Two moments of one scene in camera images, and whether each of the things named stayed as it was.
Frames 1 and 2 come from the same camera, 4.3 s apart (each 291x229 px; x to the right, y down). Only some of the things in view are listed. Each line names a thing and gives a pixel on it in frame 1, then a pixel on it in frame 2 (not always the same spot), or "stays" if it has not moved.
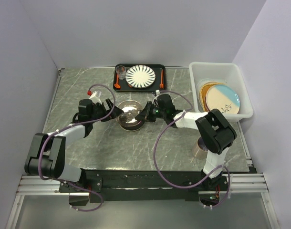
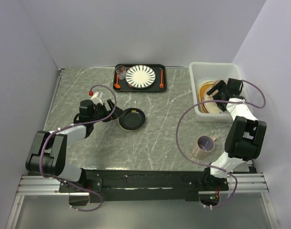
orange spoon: (117, 85) stays
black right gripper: (145, 113) -> (220, 86)
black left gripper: (116, 112) stays
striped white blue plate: (140, 76) stays
